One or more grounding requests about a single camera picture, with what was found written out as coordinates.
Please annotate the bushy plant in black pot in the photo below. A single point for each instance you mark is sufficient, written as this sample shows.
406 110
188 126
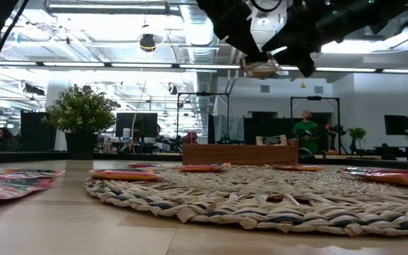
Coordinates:
80 113

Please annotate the long strip light rail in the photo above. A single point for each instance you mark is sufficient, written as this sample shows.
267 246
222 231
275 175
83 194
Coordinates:
136 65

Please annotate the red chair backrest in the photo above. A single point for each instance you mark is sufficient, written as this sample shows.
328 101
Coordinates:
191 138

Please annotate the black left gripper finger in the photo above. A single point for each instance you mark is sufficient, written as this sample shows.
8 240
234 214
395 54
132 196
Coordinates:
232 19

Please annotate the black desk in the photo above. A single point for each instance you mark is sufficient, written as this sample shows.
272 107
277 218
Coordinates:
402 148

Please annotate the grey wall vent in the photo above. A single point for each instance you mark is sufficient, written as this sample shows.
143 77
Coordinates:
265 89
318 89

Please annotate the round woven placemat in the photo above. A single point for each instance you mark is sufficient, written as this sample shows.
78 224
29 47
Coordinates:
225 209

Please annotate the black partition panel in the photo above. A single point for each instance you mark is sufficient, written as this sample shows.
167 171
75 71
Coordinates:
35 131

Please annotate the wooden compartment caddy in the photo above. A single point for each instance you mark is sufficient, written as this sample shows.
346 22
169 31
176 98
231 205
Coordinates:
239 154

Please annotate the silver ribbed air duct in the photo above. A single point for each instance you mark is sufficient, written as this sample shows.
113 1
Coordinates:
198 42

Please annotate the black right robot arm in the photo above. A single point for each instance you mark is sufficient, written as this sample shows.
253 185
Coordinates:
367 14

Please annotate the round white lamp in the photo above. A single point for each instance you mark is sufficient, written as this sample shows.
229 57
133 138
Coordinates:
263 21

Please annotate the red strawberry tea packet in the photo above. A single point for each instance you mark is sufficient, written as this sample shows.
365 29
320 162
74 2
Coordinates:
144 165
5 177
374 170
9 193

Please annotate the black computer monitor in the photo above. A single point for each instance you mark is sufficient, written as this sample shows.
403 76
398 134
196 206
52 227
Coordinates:
397 124
144 124

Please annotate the person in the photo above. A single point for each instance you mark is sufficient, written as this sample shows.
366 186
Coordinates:
306 131
4 134

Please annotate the orange tea packet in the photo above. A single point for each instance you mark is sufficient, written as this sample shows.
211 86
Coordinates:
34 172
395 180
299 168
124 175
204 168

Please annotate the black hanging round device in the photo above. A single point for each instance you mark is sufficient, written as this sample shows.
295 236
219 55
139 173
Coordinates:
147 42

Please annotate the black partition screen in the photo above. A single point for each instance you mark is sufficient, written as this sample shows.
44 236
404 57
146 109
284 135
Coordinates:
260 125

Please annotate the beige tea packet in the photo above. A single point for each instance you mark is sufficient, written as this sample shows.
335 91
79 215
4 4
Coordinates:
260 69
271 140

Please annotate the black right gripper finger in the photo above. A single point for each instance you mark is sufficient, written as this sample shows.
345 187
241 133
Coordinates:
301 62
283 42

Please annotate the small green potted plant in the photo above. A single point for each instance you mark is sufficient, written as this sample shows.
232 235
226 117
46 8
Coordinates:
358 134

